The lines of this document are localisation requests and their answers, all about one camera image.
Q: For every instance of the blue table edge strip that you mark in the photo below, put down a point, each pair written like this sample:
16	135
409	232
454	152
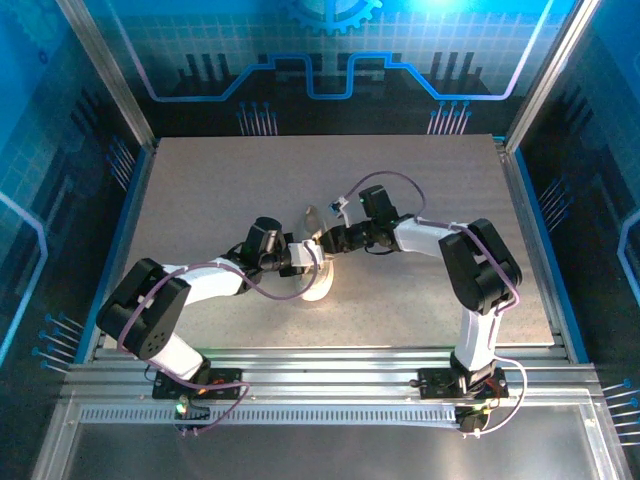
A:
550	260
112	260

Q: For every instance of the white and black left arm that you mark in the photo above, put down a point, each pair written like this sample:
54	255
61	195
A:
145	310

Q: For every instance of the small black electronics module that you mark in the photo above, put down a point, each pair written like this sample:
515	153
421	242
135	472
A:
192	412
472	420

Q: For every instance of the aluminium side rail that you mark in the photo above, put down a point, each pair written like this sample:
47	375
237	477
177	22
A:
530	250

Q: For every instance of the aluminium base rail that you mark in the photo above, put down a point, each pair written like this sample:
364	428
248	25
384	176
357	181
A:
325	370

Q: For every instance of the grey sheet metal panel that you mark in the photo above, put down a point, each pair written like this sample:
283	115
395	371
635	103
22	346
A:
325	455

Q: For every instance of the white canvas shoe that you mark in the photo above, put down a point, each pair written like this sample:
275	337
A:
320	287

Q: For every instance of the aluminium corner post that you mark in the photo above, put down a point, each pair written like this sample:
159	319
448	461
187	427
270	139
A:
110	75
550	75

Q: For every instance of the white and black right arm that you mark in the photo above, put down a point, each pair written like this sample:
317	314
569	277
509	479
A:
475	270

